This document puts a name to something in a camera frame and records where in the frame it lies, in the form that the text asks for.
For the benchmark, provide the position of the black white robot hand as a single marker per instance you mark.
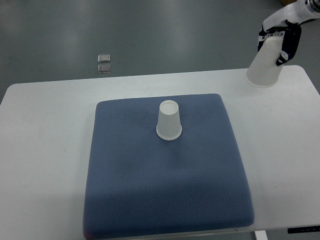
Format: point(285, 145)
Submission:
point(292, 14)

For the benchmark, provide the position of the white paper cup carried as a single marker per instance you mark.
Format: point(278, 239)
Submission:
point(263, 71)

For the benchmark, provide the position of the white paper cup on mat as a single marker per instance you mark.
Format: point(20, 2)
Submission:
point(168, 125)

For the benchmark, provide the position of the upper metal floor plate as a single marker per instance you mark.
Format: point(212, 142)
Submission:
point(104, 58)

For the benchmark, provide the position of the metal floor plate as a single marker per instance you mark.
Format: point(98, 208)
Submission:
point(104, 68)
point(104, 58)

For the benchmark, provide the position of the lower metal floor plate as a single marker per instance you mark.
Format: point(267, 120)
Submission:
point(104, 68)

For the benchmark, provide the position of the black table control panel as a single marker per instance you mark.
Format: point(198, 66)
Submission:
point(306, 229)

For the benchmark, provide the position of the white table leg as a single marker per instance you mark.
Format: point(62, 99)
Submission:
point(260, 235)

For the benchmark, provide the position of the blue textured cushion mat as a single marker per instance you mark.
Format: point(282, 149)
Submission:
point(139, 184)

